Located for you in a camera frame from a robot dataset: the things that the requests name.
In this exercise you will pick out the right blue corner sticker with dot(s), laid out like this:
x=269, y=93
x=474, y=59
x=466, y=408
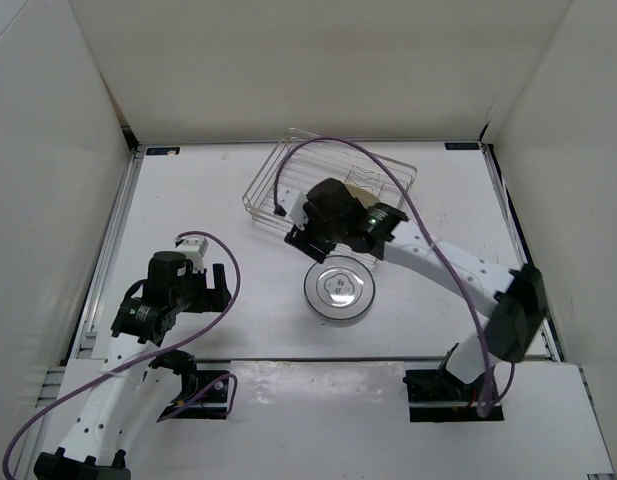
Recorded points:
x=461, y=146

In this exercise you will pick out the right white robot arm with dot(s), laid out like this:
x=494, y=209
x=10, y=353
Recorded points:
x=510, y=304

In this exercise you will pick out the left blue corner sticker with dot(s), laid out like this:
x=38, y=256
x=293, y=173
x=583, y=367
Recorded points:
x=162, y=151

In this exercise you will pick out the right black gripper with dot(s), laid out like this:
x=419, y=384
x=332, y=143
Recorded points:
x=303, y=244

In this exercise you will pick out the white plate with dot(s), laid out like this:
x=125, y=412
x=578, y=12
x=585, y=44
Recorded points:
x=340, y=288

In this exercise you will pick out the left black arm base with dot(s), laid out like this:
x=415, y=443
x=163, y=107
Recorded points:
x=208, y=395

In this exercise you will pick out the aluminium table rail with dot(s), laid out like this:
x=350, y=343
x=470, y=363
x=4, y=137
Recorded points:
x=87, y=327

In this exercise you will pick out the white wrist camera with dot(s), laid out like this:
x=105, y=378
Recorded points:
x=194, y=248
x=290, y=204

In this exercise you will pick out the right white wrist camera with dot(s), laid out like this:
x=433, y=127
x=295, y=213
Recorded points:
x=290, y=204

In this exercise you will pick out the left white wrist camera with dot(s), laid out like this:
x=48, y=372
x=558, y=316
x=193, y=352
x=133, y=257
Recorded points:
x=194, y=248

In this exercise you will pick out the blue corner sticker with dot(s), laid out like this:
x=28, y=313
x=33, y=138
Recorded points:
x=162, y=151
x=461, y=146

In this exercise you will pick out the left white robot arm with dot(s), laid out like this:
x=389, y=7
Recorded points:
x=141, y=376

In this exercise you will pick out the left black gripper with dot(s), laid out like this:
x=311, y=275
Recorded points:
x=210, y=299

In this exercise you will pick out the silver wire dish rack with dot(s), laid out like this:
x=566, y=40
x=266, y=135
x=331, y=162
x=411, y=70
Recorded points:
x=300, y=160

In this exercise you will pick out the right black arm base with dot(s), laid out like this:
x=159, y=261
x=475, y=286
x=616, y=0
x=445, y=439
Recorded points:
x=431, y=400

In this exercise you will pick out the beige plate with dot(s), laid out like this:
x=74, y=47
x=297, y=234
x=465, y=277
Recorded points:
x=365, y=197

